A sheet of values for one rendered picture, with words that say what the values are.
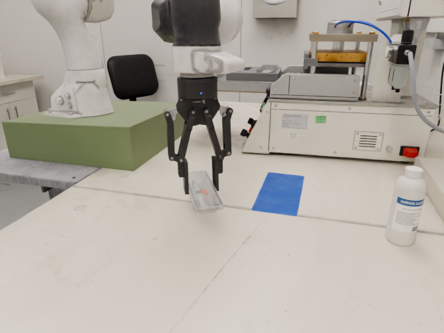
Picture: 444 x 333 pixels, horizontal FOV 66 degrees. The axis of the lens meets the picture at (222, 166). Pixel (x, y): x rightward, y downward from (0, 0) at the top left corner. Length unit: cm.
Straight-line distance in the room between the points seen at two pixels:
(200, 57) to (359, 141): 63
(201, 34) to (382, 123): 65
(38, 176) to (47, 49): 262
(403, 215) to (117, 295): 50
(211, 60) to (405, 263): 48
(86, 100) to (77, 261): 62
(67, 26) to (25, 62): 267
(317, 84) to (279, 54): 170
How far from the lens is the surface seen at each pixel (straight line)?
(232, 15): 74
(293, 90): 106
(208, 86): 64
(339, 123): 108
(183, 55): 63
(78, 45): 116
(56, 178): 102
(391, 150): 111
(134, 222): 74
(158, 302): 55
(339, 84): 106
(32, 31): 369
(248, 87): 112
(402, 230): 71
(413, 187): 68
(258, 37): 276
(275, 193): 85
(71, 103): 118
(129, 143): 98
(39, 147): 117
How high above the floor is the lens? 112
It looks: 22 degrees down
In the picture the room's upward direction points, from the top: straight up
